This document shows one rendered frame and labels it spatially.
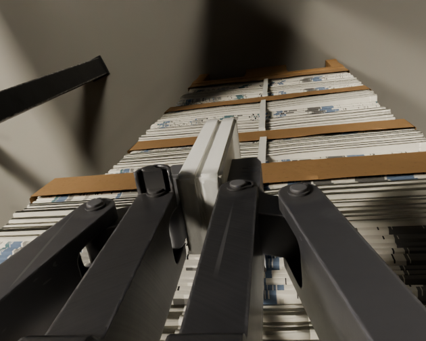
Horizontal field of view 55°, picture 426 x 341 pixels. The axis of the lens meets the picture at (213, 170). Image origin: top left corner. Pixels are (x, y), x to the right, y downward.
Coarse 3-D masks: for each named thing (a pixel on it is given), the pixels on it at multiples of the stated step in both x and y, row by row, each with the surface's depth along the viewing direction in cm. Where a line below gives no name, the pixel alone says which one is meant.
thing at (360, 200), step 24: (336, 192) 28; (360, 192) 27; (384, 192) 27; (408, 192) 27; (360, 216) 25; (384, 216) 24; (408, 216) 24; (384, 240) 23; (408, 240) 23; (408, 264) 21; (312, 336) 18
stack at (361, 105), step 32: (192, 96) 88; (224, 96) 86; (256, 96) 83; (320, 96) 71; (352, 96) 68; (160, 128) 68; (192, 128) 64; (256, 128) 60; (288, 128) 58; (128, 160) 53; (160, 160) 51; (288, 160) 47
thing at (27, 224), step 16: (96, 192) 34; (112, 192) 34; (128, 192) 34; (32, 208) 32; (48, 208) 32; (64, 208) 31; (16, 224) 30; (32, 224) 30; (48, 224) 29; (0, 240) 28; (16, 240) 28; (0, 256) 26; (192, 256) 24; (176, 288) 21; (176, 304) 21; (176, 320) 19
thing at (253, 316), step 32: (224, 192) 12; (256, 192) 12; (224, 224) 10; (256, 224) 11; (224, 256) 9; (256, 256) 10; (192, 288) 8; (224, 288) 8; (256, 288) 9; (192, 320) 7; (224, 320) 7; (256, 320) 9
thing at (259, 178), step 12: (240, 168) 15; (252, 168) 15; (228, 180) 14; (252, 180) 14; (264, 204) 12; (276, 204) 12; (264, 216) 12; (276, 216) 12; (264, 228) 12; (276, 228) 12; (288, 228) 12; (264, 240) 12; (276, 240) 12; (288, 240) 12; (264, 252) 12; (276, 252) 12; (288, 252) 12
